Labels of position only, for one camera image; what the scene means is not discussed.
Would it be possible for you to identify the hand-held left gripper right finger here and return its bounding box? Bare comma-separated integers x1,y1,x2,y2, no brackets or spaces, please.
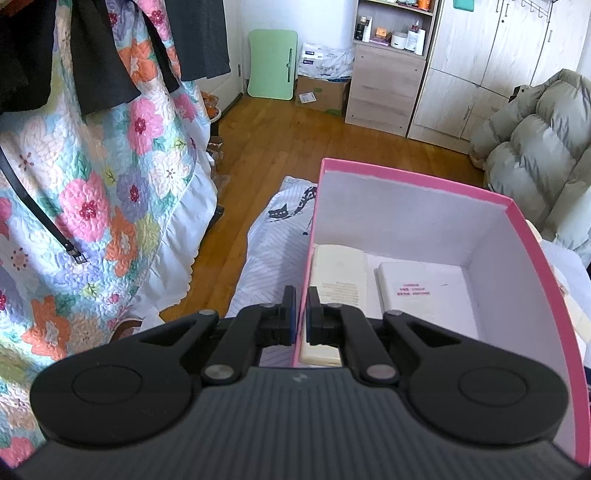
305,286,463,387

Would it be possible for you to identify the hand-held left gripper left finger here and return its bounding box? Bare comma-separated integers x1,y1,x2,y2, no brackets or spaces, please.
135,285,299,387

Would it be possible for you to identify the pink cardboard box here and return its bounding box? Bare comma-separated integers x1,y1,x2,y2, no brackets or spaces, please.
292,158,590,467

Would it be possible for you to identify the cream soap bar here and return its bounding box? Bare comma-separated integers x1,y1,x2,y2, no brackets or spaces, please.
299,244,370,368

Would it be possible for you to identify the white printed bedsheet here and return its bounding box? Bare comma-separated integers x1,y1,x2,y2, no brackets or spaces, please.
226,175,319,368

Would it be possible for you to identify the white flat box red print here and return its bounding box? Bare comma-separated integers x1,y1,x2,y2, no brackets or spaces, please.
374,261,481,340

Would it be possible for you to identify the brown cardboard box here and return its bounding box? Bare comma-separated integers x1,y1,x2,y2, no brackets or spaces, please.
294,76,351,116

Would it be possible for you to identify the orange patterned bag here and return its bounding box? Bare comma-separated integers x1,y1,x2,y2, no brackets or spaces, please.
200,91,223,121

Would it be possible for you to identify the floral quilt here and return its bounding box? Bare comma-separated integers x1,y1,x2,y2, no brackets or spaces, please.
0,0,221,472

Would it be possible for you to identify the wooden shelf cabinet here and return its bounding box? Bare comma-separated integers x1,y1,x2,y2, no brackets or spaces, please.
345,0,439,138

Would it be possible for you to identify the green folding table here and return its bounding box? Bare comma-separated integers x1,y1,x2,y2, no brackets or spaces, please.
246,30,299,102

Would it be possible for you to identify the plastic pack of tissue packets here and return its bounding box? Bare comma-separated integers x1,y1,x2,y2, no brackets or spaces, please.
298,43,356,82

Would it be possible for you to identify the black belt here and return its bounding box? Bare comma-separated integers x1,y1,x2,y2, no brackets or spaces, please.
0,147,91,267

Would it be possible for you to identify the grey-green puffy jacket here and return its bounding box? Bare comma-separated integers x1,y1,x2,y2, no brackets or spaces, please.
468,69,591,253

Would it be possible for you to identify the dark grey hanging garment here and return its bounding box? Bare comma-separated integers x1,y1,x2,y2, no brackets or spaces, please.
164,0,232,82

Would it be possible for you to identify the white bottle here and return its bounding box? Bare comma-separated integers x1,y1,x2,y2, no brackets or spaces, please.
406,27,427,55

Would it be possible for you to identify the light wooden wardrobe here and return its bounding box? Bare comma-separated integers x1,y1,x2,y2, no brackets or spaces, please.
407,0,591,156

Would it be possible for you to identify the black hanging garment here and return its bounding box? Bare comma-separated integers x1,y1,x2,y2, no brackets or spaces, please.
0,0,142,116

